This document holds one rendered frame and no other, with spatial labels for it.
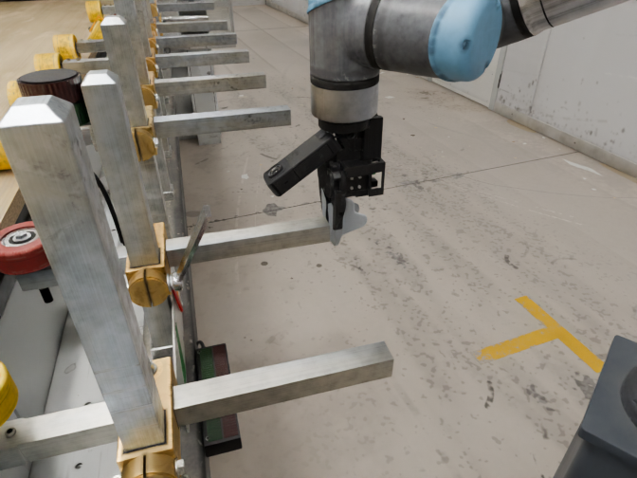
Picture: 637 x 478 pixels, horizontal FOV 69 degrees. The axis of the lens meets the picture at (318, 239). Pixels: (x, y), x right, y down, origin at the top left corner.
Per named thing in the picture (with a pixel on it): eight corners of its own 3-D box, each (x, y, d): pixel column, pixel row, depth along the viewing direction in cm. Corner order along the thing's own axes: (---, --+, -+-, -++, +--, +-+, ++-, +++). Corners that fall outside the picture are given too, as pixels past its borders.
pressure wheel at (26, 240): (82, 279, 71) (59, 213, 64) (75, 313, 64) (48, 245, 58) (24, 287, 69) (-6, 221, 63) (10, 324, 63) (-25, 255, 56)
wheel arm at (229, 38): (236, 42, 150) (234, 29, 148) (237, 45, 147) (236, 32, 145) (67, 51, 139) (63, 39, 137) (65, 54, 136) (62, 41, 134)
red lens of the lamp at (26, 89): (89, 87, 52) (83, 67, 51) (82, 103, 48) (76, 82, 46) (30, 92, 51) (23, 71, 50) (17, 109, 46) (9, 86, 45)
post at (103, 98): (186, 365, 78) (117, 66, 51) (187, 381, 75) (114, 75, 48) (164, 370, 77) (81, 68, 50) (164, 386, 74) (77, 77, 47)
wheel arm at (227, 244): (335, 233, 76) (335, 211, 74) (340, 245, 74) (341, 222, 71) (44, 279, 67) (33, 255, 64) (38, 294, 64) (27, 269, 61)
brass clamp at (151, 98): (160, 93, 108) (156, 70, 105) (160, 111, 97) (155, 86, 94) (132, 95, 106) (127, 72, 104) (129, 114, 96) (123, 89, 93)
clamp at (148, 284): (170, 248, 73) (164, 221, 70) (172, 303, 62) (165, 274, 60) (132, 254, 72) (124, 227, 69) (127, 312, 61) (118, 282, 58)
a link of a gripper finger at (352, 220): (369, 249, 74) (371, 198, 69) (333, 256, 73) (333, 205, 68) (362, 239, 76) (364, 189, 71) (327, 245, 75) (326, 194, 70)
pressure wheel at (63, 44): (76, 58, 134) (82, 66, 142) (71, 29, 133) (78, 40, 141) (53, 59, 132) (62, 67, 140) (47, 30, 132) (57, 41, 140)
